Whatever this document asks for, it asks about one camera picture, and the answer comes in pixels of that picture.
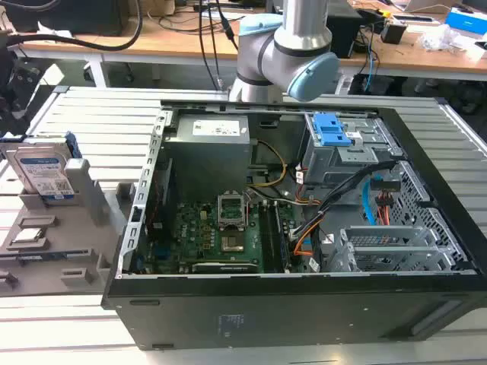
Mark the grey metal drive cage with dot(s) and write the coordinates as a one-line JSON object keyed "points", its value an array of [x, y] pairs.
{"points": [[323, 163]]}

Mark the black RAM stick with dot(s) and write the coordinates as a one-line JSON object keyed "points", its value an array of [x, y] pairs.
{"points": [[282, 243]]}

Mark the large black box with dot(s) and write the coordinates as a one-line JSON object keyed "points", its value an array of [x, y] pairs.
{"points": [[64, 17]]}

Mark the dark RAM stick on rack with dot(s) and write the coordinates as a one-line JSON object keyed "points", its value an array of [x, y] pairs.
{"points": [[45, 256]]}

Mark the wooden desk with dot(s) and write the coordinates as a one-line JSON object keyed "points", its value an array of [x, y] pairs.
{"points": [[171, 42], [414, 57]]}

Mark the green motherboard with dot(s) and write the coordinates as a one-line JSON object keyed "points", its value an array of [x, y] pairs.
{"points": [[198, 232]]}

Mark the black graphics card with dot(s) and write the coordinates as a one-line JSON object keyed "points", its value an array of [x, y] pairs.
{"points": [[224, 267]]}

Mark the grey metal disk bay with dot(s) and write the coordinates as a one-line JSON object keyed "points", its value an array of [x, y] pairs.
{"points": [[380, 247]]}

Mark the CPU socket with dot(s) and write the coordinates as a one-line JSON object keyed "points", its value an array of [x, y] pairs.
{"points": [[231, 211]]}

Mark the grey power supply unit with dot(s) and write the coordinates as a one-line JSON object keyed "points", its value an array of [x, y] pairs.
{"points": [[209, 159]]}

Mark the square chipset heatsink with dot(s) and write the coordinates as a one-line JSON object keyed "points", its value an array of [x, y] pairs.
{"points": [[232, 243]]}

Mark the blue cardboard box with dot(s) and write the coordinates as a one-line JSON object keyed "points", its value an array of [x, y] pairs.
{"points": [[466, 21]]}

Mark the silver CPU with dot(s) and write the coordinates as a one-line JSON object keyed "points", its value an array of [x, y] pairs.
{"points": [[26, 235]]}

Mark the grey parts rack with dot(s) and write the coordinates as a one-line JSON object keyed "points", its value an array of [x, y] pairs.
{"points": [[76, 235]]}

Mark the hard disk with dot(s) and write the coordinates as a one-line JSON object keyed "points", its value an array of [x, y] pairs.
{"points": [[38, 167]]}

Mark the blue disk carrier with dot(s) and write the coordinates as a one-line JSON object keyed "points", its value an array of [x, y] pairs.
{"points": [[327, 131]]}

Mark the small black box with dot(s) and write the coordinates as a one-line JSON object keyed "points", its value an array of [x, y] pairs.
{"points": [[392, 33]]}

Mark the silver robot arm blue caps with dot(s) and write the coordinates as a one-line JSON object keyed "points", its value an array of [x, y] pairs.
{"points": [[296, 23]]}

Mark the black open PC case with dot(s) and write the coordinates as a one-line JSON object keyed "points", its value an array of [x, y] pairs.
{"points": [[266, 319]]}

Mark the clear plastic bag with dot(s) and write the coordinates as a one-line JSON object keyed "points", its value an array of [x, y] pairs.
{"points": [[441, 38]]}

